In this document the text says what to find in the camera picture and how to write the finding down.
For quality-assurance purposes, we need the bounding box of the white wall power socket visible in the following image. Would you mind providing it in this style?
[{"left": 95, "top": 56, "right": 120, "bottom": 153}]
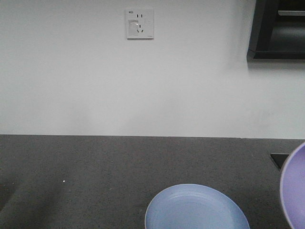
[{"left": 124, "top": 8, "right": 154, "bottom": 40}]

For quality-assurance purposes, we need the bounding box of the black wall cabinet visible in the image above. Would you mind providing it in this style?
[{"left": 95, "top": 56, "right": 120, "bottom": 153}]
[{"left": 247, "top": 0, "right": 305, "bottom": 60}]

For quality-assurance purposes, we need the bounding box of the black induction cooktop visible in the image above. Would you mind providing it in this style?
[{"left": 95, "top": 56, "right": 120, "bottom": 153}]
[{"left": 270, "top": 154, "right": 289, "bottom": 170}]

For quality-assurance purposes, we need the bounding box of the light blue plastic plate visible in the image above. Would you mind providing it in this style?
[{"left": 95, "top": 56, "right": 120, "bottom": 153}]
[{"left": 144, "top": 184, "right": 250, "bottom": 229}]

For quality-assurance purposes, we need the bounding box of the purple plastic bowl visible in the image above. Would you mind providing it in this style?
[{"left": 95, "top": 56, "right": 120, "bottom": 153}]
[{"left": 280, "top": 143, "right": 305, "bottom": 229}]

